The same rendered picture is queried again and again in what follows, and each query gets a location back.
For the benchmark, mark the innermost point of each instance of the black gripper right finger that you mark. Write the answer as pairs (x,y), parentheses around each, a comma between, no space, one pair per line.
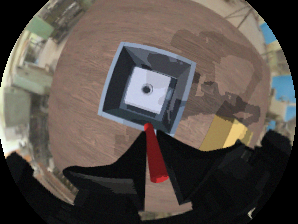
(189,168)

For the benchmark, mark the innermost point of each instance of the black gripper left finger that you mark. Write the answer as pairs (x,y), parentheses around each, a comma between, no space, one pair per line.
(125,177)

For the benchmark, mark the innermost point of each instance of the red peg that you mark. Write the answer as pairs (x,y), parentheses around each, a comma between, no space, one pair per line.
(157,170)

